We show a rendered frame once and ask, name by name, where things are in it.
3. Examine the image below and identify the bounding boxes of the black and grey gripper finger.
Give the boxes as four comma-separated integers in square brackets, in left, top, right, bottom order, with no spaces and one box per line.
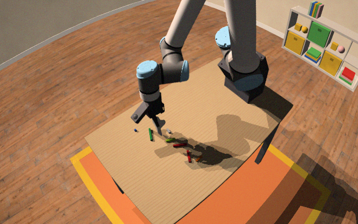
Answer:
[152,114,166,136]

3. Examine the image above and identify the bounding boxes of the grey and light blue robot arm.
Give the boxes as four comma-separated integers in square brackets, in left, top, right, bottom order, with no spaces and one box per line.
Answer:
[131,0,263,124]

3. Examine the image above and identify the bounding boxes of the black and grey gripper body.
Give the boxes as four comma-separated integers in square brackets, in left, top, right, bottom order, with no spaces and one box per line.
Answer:
[144,92,165,119]

